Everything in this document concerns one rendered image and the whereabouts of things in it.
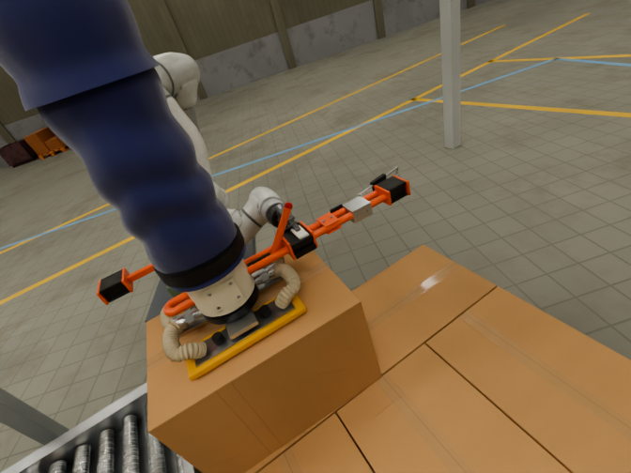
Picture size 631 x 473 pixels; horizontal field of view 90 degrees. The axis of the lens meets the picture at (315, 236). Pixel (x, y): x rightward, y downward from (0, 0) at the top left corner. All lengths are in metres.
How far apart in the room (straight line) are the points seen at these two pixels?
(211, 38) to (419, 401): 13.65
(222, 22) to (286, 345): 13.53
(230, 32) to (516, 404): 13.70
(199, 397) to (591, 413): 1.04
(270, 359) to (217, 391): 0.15
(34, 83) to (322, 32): 13.76
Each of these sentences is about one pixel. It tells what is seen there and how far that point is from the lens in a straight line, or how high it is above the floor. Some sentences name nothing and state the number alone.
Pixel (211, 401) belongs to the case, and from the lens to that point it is 0.91.
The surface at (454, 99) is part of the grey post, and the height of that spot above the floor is 0.51.
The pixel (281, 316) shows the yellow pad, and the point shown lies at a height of 0.97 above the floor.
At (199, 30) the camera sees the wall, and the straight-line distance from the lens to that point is 14.10.
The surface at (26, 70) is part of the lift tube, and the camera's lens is 0.68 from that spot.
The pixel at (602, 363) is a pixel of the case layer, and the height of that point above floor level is 0.54.
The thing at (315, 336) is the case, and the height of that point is 0.92.
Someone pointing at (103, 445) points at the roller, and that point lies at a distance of 1.61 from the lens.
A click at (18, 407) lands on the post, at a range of 1.80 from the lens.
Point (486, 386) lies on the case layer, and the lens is 1.21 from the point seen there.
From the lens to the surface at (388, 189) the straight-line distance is 1.01.
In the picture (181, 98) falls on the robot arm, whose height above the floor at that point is 1.48.
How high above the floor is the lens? 1.60
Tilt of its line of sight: 35 degrees down
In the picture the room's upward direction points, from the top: 19 degrees counter-clockwise
